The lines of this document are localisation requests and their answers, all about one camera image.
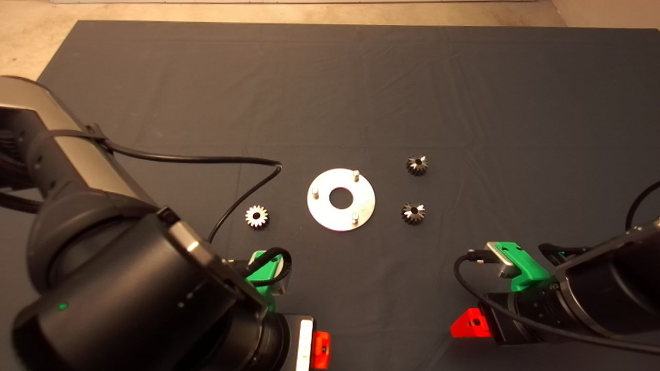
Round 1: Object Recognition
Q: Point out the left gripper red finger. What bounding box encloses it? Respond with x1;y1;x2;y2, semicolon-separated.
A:
311;331;331;369

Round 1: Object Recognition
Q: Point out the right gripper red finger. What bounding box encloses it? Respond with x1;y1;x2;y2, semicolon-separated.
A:
451;307;492;339

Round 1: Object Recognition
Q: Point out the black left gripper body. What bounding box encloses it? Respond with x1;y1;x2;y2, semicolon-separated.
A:
281;313;316;371

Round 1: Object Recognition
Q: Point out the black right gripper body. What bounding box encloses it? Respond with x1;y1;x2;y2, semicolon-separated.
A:
477;293;521;346

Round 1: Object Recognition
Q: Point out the small steel planetary gear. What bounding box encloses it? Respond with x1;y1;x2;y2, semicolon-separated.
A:
401;202;426;225
406;155;429;177
245;205;269;229

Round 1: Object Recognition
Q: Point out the round metal carrier plate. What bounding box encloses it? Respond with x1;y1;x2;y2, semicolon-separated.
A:
307;168;376;232

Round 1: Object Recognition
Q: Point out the dark grey table cloth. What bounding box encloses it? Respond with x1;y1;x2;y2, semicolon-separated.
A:
0;20;660;371

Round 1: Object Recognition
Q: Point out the black right camera cable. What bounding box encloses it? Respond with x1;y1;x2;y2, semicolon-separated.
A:
453;180;660;356

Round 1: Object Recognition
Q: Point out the black camera cable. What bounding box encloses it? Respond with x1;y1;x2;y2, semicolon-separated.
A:
36;124;293;287
453;180;660;356

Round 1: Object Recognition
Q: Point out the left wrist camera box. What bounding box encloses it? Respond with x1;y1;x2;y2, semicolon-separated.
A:
272;256;293;295

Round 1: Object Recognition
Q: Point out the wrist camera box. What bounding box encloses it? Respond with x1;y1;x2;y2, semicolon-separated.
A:
485;242;519;279
272;256;293;295

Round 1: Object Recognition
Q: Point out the green right camera mount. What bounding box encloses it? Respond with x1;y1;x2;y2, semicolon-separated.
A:
487;242;555;292

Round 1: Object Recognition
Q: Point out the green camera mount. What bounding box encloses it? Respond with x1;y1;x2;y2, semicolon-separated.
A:
246;250;284;310
487;242;555;292

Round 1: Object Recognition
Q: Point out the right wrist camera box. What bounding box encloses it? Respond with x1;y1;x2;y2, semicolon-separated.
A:
485;242;519;279

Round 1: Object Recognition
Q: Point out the green left camera mount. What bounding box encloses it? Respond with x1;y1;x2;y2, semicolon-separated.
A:
246;250;284;310

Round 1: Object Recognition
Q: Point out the black left camera cable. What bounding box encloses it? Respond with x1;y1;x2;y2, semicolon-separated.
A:
36;124;293;287

